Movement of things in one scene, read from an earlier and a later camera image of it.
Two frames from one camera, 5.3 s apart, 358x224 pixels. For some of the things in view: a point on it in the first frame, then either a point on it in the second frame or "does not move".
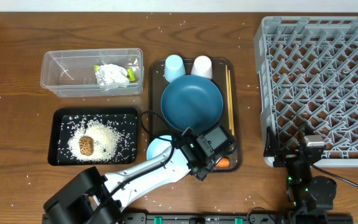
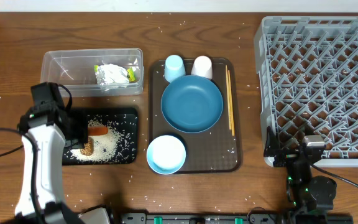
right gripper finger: (309, 130) does not move
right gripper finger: (271, 144) does not move
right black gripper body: (286, 158) does not move
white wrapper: (110, 74) does not move
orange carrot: (224, 162) → (97, 130)
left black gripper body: (214, 160) → (79, 121)
